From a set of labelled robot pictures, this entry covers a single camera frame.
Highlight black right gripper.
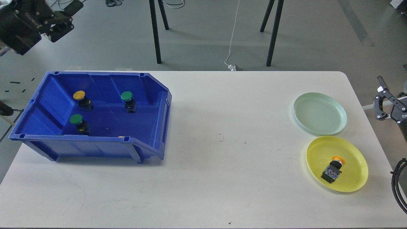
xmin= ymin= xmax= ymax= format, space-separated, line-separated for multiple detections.
xmin=374 ymin=76 xmax=407 ymax=124

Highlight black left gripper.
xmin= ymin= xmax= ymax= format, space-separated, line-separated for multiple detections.
xmin=0 ymin=0 xmax=84 ymax=55

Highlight yellow push button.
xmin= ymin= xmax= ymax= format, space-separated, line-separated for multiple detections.
xmin=321 ymin=156 xmax=346 ymax=184
xmin=73 ymin=90 xmax=93 ymax=111

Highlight green push button front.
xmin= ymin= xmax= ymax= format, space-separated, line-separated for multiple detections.
xmin=69 ymin=113 xmax=91 ymax=136

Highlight green push button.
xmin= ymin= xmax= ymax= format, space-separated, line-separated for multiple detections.
xmin=121 ymin=91 xmax=137 ymax=113
xmin=69 ymin=113 xmax=91 ymax=136

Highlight light green plate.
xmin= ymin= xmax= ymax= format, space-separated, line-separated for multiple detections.
xmin=293 ymin=92 xmax=348 ymax=136

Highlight yellow plate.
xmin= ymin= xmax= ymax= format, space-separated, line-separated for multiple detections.
xmin=305 ymin=136 xmax=368 ymax=192

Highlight green push button back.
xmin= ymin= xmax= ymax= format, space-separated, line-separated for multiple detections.
xmin=121 ymin=91 xmax=137 ymax=113

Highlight black tripod legs left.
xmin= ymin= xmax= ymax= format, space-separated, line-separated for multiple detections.
xmin=148 ymin=0 xmax=169 ymax=64

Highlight black tripod legs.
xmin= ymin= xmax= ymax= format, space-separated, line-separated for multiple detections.
xmin=260 ymin=0 xmax=284 ymax=67
xmin=148 ymin=0 xmax=169 ymax=64

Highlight blue plastic storage bin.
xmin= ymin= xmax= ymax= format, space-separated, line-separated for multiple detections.
xmin=9 ymin=71 xmax=172 ymax=163

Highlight black tripod legs right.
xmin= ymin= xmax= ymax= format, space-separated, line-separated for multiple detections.
xmin=260 ymin=0 xmax=284 ymax=67

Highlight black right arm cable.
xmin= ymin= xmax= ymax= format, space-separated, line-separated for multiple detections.
xmin=391 ymin=158 xmax=407 ymax=214

